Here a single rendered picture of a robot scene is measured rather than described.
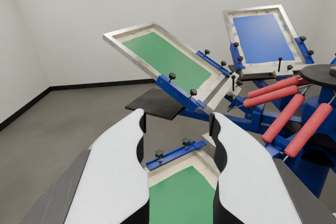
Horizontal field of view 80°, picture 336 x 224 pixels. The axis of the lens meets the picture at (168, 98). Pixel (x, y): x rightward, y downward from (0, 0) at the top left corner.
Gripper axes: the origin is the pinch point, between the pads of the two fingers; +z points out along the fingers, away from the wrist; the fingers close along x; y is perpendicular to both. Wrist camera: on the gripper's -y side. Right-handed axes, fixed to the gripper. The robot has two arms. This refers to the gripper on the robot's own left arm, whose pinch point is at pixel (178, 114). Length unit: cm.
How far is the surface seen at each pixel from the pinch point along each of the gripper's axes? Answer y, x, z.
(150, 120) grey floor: 173, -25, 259
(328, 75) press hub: 25, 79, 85
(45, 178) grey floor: 188, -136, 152
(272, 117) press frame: 58, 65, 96
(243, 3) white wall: 1, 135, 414
